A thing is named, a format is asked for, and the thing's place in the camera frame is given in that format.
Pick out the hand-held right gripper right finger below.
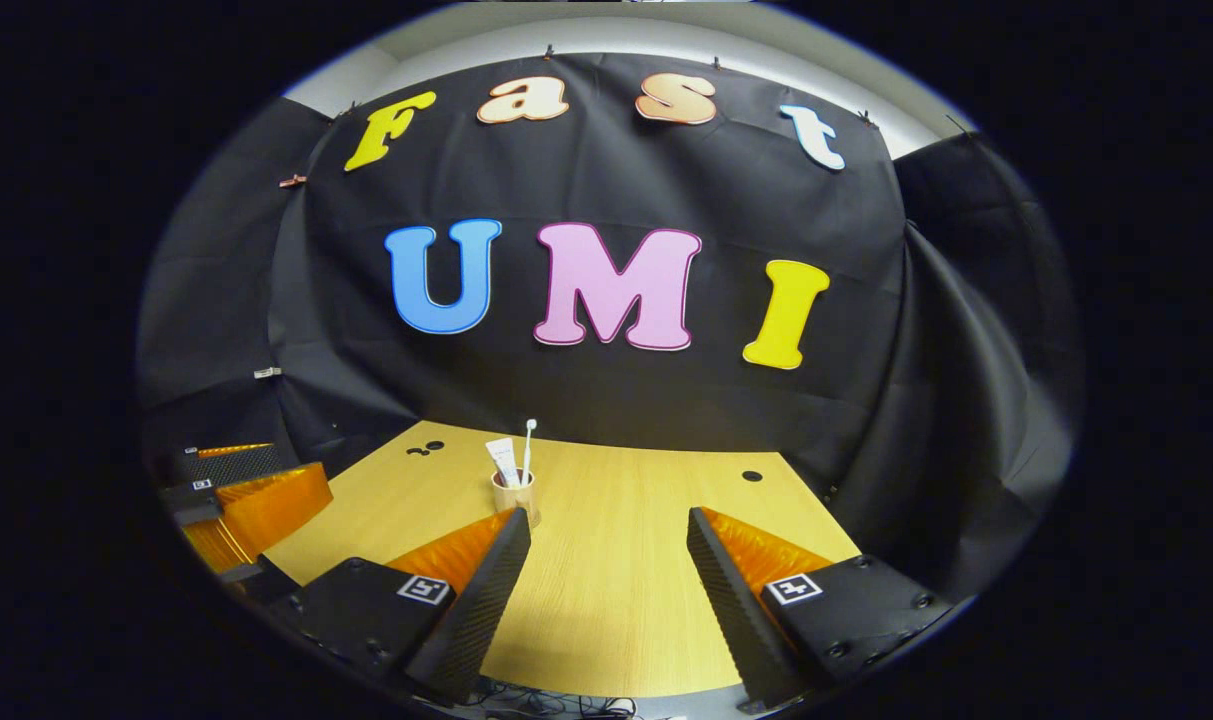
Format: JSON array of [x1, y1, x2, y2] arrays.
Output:
[[686, 506, 957, 714]]

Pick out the wooden desktop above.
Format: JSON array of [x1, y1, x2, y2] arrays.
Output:
[[263, 420, 863, 699]]

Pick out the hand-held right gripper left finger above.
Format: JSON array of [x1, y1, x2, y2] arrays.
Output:
[[286, 507, 533, 707]]

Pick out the beige cup with handle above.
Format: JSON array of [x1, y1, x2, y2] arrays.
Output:
[[490, 467, 543, 529]]

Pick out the white toothpaste tube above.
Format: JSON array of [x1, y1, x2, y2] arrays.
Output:
[[484, 436, 523, 489]]

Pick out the black backdrop cloth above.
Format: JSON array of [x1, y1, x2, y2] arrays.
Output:
[[136, 50, 1083, 606]]

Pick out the tangle of black cables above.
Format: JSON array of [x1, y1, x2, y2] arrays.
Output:
[[464, 678, 639, 720]]

